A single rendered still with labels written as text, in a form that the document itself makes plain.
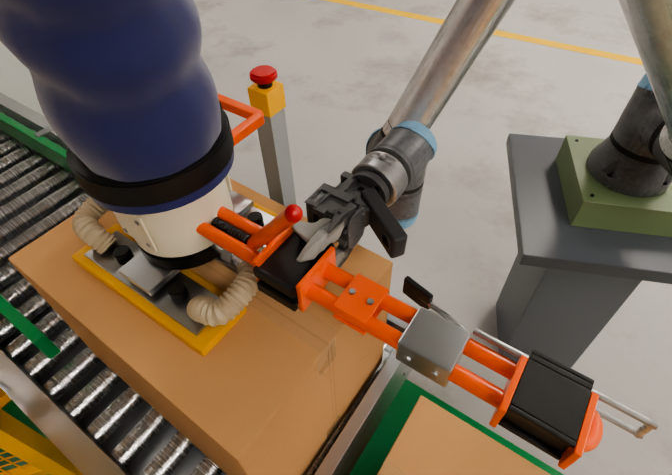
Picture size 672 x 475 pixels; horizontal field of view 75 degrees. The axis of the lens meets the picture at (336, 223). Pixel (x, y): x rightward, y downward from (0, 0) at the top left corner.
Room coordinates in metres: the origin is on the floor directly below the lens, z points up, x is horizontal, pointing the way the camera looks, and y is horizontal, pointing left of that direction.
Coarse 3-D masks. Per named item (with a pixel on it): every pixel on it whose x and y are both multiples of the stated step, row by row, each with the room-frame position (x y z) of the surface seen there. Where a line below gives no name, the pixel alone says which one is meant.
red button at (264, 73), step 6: (258, 66) 1.06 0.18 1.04; (264, 66) 1.06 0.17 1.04; (270, 66) 1.06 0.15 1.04; (252, 72) 1.03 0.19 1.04; (258, 72) 1.03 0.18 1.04; (264, 72) 1.03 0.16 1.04; (270, 72) 1.03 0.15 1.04; (276, 72) 1.04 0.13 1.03; (252, 78) 1.02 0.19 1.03; (258, 78) 1.01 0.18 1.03; (264, 78) 1.01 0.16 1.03; (270, 78) 1.01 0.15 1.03; (258, 84) 1.03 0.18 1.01; (264, 84) 1.02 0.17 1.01; (270, 84) 1.03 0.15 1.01
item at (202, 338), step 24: (120, 240) 0.55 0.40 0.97; (96, 264) 0.50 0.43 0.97; (120, 264) 0.49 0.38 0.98; (120, 288) 0.44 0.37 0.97; (168, 288) 0.42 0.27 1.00; (192, 288) 0.43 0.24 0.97; (216, 288) 0.43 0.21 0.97; (144, 312) 0.40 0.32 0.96; (168, 312) 0.39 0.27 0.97; (240, 312) 0.39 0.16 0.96; (192, 336) 0.35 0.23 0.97; (216, 336) 0.34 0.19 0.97
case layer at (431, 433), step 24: (432, 408) 0.38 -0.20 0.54; (408, 432) 0.33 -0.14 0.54; (432, 432) 0.33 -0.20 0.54; (456, 432) 0.32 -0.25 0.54; (480, 432) 0.32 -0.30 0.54; (408, 456) 0.28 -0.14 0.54; (432, 456) 0.28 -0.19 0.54; (456, 456) 0.27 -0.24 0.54; (480, 456) 0.27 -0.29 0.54; (504, 456) 0.27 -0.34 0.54
